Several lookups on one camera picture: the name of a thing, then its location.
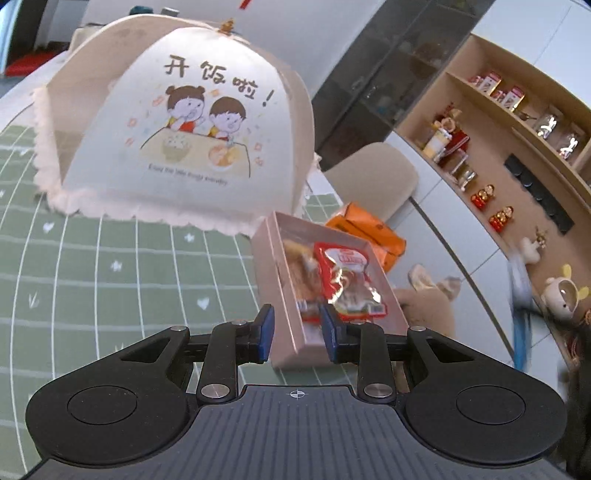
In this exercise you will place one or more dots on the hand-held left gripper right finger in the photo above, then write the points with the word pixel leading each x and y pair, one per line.
pixel 330 337

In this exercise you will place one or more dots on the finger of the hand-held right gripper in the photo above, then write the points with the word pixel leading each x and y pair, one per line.
pixel 521 332

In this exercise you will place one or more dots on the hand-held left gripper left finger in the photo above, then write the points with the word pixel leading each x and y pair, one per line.
pixel 265 332

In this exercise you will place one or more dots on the pink cardboard box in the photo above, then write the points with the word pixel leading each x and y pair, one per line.
pixel 272 277

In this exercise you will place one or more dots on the red snack packet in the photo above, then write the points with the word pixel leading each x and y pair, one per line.
pixel 351 281

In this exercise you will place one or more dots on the brown snack packet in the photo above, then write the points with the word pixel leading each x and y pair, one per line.
pixel 302 277

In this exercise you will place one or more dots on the white bunny mug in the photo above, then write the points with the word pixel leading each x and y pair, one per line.
pixel 563 295

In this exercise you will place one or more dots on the white deer figurine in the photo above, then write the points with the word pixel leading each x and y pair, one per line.
pixel 531 247

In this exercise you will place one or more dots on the tan plush toy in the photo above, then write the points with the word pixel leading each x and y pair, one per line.
pixel 431 300

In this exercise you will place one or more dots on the orange cardboard box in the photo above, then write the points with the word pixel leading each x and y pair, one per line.
pixel 369 230

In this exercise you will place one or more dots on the red gold figurine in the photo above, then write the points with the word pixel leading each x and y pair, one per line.
pixel 501 219
pixel 482 196

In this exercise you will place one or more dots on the black square panel strip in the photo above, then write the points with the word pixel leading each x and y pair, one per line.
pixel 540 191

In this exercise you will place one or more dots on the green grid tablecloth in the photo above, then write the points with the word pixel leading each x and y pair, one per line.
pixel 115 277

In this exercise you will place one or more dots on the beige chair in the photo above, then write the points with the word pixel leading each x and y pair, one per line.
pixel 369 180

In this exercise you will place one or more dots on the small spice jar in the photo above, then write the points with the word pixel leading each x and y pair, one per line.
pixel 464 173

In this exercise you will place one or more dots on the clear glass jar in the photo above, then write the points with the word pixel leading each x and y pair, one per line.
pixel 570 145
pixel 547 125

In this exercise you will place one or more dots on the white printed food cover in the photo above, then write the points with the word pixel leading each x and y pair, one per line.
pixel 194 138

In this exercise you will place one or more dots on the red doll decoration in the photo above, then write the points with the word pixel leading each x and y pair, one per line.
pixel 457 134

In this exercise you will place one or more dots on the yellow white cup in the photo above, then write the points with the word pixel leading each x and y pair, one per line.
pixel 436 141

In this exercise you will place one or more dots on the red white small box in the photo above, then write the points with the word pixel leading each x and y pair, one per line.
pixel 511 98
pixel 488 83

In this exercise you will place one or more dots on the dark glass cabinet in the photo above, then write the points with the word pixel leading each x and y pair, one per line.
pixel 392 69

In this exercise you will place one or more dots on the red gold hanging ornament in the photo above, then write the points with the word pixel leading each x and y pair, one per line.
pixel 247 3

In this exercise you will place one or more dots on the red floor mat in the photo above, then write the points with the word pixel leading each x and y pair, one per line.
pixel 23 66

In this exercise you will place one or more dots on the wooden wall shelf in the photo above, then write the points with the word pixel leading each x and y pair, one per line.
pixel 508 161

